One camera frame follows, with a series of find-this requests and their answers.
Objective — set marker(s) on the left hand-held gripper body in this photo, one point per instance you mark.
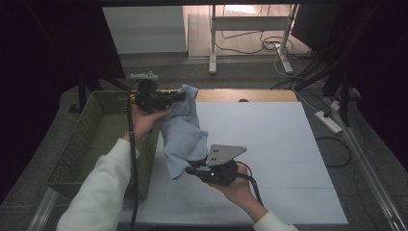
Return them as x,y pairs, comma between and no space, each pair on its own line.
149,99

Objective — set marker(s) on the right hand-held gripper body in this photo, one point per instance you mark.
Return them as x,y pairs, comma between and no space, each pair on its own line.
221,173

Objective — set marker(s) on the light blue tank top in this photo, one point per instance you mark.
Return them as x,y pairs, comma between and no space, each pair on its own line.
184,138

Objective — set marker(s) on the green woven basket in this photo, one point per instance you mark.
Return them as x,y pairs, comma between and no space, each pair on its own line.
93,144

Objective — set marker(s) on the person's left hand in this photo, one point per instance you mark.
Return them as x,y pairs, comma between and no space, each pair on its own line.
144,123

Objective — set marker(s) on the person's right hand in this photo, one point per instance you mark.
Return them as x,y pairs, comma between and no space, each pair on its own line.
239,192

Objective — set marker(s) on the black stand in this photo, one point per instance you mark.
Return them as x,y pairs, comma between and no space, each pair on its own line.
82,93
344,102

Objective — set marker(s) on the white foam board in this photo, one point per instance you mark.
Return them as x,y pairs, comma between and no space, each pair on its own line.
282,144

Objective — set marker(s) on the white cabinet panel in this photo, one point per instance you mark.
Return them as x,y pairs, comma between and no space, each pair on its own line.
144,30

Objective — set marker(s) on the white power strip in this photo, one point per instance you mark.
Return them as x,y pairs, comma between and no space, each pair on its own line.
327,122

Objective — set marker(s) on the small white plug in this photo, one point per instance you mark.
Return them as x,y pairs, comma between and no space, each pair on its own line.
335,105

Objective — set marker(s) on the white metal desk frame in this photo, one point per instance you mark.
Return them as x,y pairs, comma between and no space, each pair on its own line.
212,48

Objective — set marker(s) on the aluminium rail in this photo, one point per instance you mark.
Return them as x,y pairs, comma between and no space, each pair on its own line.
369,173
43,208

